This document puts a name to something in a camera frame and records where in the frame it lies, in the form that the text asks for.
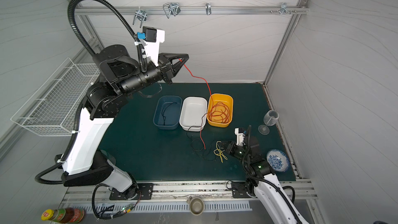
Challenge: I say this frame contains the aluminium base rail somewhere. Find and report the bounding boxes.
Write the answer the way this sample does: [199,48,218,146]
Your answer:
[59,179,318,213]

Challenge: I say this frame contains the clear wine glass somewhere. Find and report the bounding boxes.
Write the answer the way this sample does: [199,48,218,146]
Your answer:
[258,110,279,135]

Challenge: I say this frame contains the aluminium crossbar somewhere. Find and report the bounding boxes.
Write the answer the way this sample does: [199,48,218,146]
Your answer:
[67,0,311,16]

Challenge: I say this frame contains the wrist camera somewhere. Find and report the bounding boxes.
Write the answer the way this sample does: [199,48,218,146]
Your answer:
[137,26,165,67]
[234,128,246,147]

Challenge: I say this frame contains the white wire basket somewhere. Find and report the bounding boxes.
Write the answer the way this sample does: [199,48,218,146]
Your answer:
[11,58,100,136]

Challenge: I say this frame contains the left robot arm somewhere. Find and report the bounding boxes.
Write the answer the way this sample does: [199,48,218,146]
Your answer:
[35,0,189,200]

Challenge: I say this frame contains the yellow plastic bin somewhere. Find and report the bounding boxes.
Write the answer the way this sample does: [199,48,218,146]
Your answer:
[206,93,234,128]

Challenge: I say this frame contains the metal clamp hook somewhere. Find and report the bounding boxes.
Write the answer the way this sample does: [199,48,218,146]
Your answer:
[133,8,147,28]

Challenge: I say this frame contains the metal U-bolt hook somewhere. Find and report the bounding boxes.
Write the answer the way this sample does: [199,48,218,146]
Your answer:
[163,2,181,19]

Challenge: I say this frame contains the yellow cable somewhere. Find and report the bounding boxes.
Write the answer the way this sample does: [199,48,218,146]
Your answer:
[213,140,229,164]

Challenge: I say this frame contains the sauce bottle yellow cap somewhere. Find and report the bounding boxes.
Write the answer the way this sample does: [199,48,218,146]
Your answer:
[41,207,85,224]

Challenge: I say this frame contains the olive round cup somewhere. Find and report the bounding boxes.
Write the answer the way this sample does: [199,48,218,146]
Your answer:
[187,197,205,216]

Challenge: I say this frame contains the blue white patterned plate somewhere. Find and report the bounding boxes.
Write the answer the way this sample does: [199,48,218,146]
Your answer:
[266,149,291,172]

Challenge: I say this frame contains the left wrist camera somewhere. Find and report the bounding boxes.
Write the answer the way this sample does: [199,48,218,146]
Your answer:
[137,26,165,67]

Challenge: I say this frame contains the white plastic bin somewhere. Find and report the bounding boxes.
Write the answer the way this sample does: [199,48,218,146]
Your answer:
[179,96,208,132]

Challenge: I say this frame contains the small metal bracket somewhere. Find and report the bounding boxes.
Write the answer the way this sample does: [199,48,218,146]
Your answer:
[205,3,211,16]

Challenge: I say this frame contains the right metal clamp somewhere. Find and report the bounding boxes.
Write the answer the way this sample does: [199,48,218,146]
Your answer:
[269,3,297,16]

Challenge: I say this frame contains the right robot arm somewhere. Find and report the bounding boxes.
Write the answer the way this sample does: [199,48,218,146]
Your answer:
[227,125,308,224]

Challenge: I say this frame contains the blue plastic bin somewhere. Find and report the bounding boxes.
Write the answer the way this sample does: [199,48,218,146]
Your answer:
[153,95,182,130]

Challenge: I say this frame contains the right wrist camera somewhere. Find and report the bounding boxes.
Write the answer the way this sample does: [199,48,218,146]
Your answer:
[234,128,246,147]

